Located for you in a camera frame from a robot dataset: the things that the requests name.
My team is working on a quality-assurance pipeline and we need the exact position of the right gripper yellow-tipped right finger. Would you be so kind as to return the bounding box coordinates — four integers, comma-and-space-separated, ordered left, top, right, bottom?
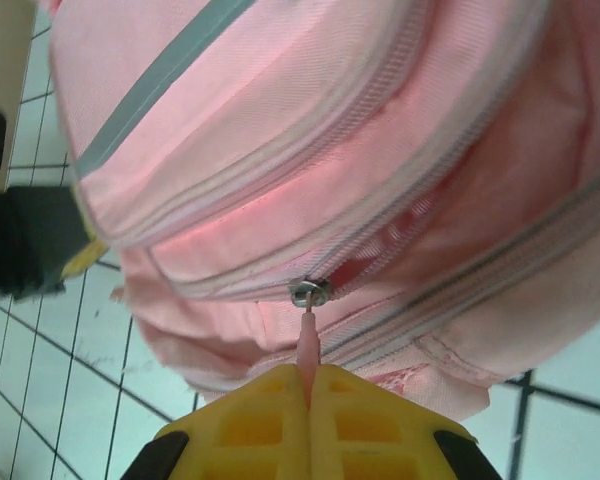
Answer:
308, 363, 505, 480

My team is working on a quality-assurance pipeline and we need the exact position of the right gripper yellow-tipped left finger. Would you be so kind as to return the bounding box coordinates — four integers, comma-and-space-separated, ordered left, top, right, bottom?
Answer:
128, 363, 312, 480

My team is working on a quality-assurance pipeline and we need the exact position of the pink student backpack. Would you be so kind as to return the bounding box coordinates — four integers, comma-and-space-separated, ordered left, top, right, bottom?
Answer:
47, 0, 600, 427

